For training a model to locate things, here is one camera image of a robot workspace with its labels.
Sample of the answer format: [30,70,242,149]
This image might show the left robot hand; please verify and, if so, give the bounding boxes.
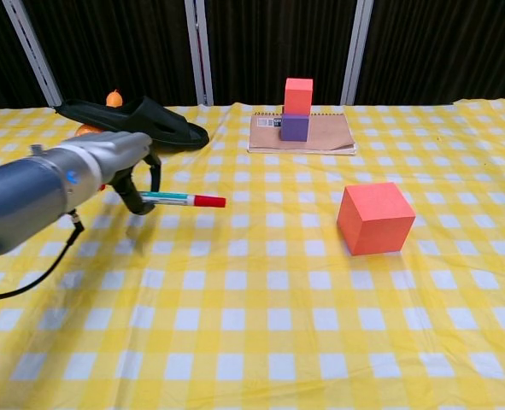
[88,131,162,216]

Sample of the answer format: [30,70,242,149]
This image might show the red-capped white marker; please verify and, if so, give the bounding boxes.
[139,191,227,209]

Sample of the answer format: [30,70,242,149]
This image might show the large pink foam cube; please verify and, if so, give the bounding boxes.
[336,182,416,256]

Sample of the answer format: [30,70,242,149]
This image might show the purple foam cube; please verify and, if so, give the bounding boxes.
[280,113,310,143]

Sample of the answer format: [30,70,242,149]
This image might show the black rubber slipper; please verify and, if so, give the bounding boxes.
[53,96,210,151]

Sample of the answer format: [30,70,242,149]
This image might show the orange rubber chicken toy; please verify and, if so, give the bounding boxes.
[73,89,124,138]

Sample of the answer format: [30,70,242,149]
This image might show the small red block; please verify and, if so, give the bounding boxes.
[283,78,314,116]

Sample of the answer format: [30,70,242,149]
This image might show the black curtain backdrop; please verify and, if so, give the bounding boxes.
[0,0,505,116]

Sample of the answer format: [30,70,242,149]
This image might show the brown spiral notebook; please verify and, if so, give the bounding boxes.
[247,111,358,156]

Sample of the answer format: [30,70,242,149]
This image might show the yellow checkered tablecloth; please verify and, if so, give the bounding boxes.
[0,98,505,410]

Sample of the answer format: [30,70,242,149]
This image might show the white metal frame post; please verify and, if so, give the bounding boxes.
[184,0,214,107]
[2,0,63,108]
[340,0,375,106]

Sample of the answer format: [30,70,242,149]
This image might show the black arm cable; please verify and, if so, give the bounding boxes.
[0,208,85,302]

